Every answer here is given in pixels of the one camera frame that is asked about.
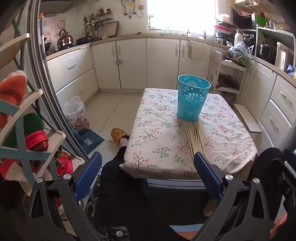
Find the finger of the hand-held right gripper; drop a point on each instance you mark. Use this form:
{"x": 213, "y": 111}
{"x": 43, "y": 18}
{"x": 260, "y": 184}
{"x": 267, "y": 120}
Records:
{"x": 290, "y": 154}

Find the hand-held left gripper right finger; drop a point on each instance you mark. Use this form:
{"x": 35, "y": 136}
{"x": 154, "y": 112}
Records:
{"x": 208, "y": 176}

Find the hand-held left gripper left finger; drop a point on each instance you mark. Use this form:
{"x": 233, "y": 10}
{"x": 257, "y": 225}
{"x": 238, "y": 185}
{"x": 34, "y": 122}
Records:
{"x": 89, "y": 172}

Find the bundle of wooden chopsticks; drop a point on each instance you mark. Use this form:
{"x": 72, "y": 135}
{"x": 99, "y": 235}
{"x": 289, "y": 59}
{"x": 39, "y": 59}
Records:
{"x": 194, "y": 136}

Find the teal perforated plastic basket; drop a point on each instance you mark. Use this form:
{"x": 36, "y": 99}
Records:
{"x": 192, "y": 99}

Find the red floral cloth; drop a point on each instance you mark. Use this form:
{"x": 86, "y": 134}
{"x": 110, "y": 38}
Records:
{"x": 63, "y": 163}

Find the yellow patterned slipper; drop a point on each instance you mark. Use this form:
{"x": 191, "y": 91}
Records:
{"x": 210, "y": 208}
{"x": 118, "y": 135}

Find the blue dustpan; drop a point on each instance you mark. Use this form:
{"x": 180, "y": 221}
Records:
{"x": 90, "y": 140}

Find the blue low table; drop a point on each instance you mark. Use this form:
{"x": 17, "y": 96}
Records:
{"x": 175, "y": 184}

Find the cream panelled drawer cabinet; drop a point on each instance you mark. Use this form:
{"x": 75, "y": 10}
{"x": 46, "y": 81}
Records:
{"x": 277, "y": 109}

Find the floral bin with plastic bag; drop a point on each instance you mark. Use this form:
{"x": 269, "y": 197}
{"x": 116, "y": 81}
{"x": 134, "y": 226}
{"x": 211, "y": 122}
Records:
{"x": 78, "y": 120}

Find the white step stool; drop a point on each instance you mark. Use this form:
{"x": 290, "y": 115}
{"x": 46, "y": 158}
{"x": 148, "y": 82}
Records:
{"x": 248, "y": 118}

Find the red satin pouch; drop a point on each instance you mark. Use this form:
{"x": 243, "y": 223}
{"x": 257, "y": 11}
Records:
{"x": 37, "y": 141}

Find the floral tablecloth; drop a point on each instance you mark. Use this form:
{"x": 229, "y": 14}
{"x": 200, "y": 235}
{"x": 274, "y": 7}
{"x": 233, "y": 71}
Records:
{"x": 157, "y": 139}

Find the green knitted cloth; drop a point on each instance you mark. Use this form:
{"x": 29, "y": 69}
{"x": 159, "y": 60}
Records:
{"x": 32, "y": 125}

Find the white and blue shelf rack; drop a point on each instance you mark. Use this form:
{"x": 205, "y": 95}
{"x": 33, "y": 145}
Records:
{"x": 17, "y": 139}

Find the blue packet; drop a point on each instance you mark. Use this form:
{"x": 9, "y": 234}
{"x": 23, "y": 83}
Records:
{"x": 291, "y": 70}

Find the black frying pan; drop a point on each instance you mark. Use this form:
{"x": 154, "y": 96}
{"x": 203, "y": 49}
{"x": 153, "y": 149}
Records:
{"x": 227, "y": 82}

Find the white electric water boiler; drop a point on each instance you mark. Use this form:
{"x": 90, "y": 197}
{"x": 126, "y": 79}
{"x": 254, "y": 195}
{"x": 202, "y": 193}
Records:
{"x": 281, "y": 56}

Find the white kitchen trolley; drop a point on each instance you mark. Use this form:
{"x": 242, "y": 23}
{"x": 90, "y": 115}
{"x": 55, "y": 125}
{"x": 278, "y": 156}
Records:
{"x": 231, "y": 67}

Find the bag of green vegetables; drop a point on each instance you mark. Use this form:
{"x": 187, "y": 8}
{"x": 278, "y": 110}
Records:
{"x": 239, "y": 53}

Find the orange fleece cloth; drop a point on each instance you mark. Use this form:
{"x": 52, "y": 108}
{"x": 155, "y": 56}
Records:
{"x": 11, "y": 85}

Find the cream door cabinet row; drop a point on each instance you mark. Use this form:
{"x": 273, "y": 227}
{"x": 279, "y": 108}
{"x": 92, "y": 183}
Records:
{"x": 161, "y": 62}

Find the white appliance shelf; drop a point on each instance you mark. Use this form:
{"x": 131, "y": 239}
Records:
{"x": 275, "y": 32}

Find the white door-hung bin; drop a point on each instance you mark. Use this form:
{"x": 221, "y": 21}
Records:
{"x": 197, "y": 49}

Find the glass jar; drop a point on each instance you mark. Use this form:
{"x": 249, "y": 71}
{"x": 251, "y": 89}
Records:
{"x": 272, "y": 25}

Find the black wok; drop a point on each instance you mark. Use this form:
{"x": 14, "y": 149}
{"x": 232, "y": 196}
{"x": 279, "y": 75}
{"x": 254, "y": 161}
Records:
{"x": 47, "y": 47}

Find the black lidded pan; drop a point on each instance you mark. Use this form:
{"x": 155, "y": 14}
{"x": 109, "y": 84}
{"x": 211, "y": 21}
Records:
{"x": 84, "y": 40}

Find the steel kettle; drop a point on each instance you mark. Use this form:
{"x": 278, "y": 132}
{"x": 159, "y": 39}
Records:
{"x": 66, "y": 39}

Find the green plastic board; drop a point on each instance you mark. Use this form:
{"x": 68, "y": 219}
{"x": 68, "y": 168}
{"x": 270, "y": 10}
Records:
{"x": 260, "y": 19}

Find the stacked containers with red lid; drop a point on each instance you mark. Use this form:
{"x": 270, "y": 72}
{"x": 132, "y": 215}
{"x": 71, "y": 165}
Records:
{"x": 223, "y": 32}

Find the black sink faucet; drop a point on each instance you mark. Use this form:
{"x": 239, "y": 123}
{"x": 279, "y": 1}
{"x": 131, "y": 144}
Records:
{"x": 204, "y": 34}

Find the black microwave oven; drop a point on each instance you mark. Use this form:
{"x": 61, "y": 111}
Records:
{"x": 242, "y": 19}

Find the white lidded jug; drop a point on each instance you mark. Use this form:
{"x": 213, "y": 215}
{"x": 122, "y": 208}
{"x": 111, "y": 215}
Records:
{"x": 223, "y": 18}

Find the kitchen window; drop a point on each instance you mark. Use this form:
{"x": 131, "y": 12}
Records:
{"x": 180, "y": 14}

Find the range hood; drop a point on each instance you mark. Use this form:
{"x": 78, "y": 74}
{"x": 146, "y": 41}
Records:
{"x": 53, "y": 7}

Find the grey sliding door frame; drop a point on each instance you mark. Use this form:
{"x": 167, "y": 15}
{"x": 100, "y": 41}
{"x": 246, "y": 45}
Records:
{"x": 49, "y": 92}

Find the pink wall stickers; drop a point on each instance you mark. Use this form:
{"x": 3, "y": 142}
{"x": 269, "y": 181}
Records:
{"x": 55, "y": 27}

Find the wall utensil rack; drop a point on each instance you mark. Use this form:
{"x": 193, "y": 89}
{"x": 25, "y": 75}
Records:
{"x": 97, "y": 22}

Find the wall socket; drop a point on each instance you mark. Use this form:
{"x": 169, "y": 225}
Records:
{"x": 141, "y": 7}

